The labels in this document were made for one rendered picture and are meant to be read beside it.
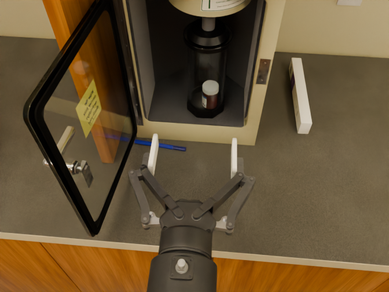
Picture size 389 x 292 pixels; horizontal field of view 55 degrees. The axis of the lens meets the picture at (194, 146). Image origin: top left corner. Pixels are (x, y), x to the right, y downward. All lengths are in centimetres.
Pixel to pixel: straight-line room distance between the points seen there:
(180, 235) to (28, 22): 109
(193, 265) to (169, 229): 7
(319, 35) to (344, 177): 51
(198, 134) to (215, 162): 9
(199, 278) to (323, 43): 101
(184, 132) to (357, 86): 57
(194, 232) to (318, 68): 86
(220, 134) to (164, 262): 54
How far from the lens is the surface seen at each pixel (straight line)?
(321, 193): 97
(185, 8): 76
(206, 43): 80
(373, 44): 139
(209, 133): 97
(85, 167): 66
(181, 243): 51
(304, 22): 128
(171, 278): 49
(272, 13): 73
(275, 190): 94
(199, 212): 55
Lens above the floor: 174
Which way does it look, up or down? 53 degrees down
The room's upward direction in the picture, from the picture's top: straight up
